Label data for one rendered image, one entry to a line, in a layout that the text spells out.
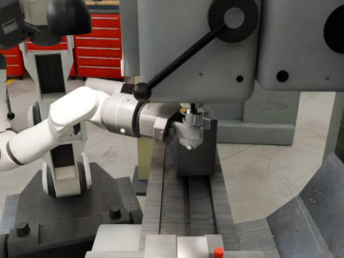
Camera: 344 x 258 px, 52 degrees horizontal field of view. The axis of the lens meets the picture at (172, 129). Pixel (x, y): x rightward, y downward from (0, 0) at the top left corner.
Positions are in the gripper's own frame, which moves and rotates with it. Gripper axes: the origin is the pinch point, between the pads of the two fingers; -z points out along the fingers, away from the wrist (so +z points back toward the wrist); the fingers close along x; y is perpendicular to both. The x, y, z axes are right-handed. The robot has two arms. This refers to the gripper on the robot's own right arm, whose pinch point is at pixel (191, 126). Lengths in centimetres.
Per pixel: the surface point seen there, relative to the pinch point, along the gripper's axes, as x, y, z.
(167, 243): -13.3, 18.4, -1.0
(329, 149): 31.4, 13.9, -27.2
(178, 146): 25.7, 19.2, 13.1
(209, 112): 35.6, 10.8, 7.4
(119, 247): -0.5, 37.7, 18.5
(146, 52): -11.8, -16.5, 3.6
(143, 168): 147, 112, 92
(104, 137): 206, 126, 167
